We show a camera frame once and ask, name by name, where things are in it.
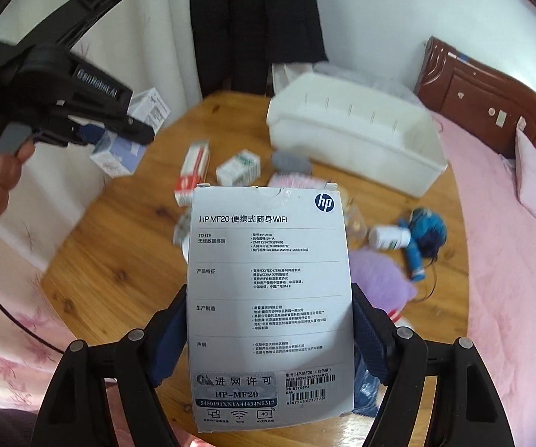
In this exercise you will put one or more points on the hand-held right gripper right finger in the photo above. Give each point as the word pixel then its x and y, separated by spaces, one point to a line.
pixel 370 344

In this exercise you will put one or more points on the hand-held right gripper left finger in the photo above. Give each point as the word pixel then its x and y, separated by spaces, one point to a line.
pixel 170 349

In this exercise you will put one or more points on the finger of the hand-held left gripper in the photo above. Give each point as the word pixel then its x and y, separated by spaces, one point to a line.
pixel 128 126
pixel 90 134

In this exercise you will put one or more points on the white pale blue carton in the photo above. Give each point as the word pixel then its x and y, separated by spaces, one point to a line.
pixel 117 156

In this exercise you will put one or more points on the white printed cardboard box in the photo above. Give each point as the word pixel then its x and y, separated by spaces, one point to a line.
pixel 268 288

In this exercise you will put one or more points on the grey round plush toy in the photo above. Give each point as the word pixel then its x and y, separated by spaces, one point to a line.
pixel 289 161

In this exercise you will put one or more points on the pink tissue packet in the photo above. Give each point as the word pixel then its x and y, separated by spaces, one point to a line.
pixel 296 180

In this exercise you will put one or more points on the white plastic storage bin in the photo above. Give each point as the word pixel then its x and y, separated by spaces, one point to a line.
pixel 351 135

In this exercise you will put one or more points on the person's left hand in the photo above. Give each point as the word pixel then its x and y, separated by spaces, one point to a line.
pixel 0 172

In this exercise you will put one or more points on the white grey carton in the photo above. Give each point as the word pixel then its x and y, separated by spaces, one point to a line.
pixel 151 105

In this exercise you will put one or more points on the blue packet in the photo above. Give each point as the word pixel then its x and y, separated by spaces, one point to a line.
pixel 366 396

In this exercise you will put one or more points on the purple plush toy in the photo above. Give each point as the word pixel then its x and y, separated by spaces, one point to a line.
pixel 379 279

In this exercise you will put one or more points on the red white carton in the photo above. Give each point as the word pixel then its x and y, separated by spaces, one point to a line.
pixel 193 167

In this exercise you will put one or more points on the white pill bottle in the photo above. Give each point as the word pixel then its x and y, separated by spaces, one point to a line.
pixel 389 237

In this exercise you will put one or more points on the white green carton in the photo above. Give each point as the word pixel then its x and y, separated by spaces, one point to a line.
pixel 237 167

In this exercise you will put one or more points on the clear plastic wrapper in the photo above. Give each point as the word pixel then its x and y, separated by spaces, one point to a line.
pixel 358 223

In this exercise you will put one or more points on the blue yarn pompom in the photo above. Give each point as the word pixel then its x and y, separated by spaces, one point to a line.
pixel 428 228

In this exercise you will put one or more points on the pink bed sheet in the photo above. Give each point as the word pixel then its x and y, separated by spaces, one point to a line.
pixel 505 288

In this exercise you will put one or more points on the pink floral cloth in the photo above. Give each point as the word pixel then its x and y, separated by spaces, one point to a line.
pixel 12 316

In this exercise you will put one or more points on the black coat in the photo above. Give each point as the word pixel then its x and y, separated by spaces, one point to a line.
pixel 258 23

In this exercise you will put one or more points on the pink pillow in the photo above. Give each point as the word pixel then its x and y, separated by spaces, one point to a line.
pixel 533 172

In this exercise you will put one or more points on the clear plastic bag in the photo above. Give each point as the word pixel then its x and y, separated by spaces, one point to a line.
pixel 365 79

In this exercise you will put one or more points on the brown wooden headboard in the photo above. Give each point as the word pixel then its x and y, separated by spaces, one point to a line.
pixel 477 93

